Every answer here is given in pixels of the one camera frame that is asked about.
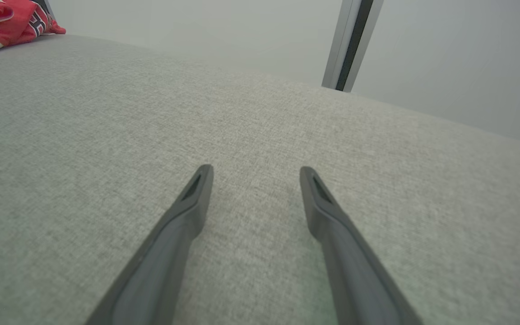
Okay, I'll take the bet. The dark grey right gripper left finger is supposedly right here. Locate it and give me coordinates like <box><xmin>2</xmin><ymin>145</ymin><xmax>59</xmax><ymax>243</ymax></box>
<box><xmin>85</xmin><ymin>164</ymin><xmax>214</xmax><ymax>325</ymax></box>

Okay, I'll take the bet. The silver wall panel joint strip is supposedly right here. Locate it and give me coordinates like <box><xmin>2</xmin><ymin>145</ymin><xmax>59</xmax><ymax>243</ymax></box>
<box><xmin>322</xmin><ymin>0</ymin><xmax>385</xmax><ymax>93</ymax></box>

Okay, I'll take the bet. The grey fabric sofa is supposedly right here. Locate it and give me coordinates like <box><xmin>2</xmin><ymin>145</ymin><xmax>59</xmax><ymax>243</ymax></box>
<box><xmin>0</xmin><ymin>34</ymin><xmax>520</xmax><ymax>325</ymax></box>

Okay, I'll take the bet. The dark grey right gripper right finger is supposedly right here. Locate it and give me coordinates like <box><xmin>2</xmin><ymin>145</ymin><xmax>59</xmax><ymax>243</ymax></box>
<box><xmin>300</xmin><ymin>166</ymin><xmax>424</xmax><ymax>325</ymax></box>

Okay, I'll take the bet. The red and white garment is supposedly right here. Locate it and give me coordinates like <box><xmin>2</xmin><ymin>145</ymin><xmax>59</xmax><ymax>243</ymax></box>
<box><xmin>0</xmin><ymin>0</ymin><xmax>66</xmax><ymax>57</ymax></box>

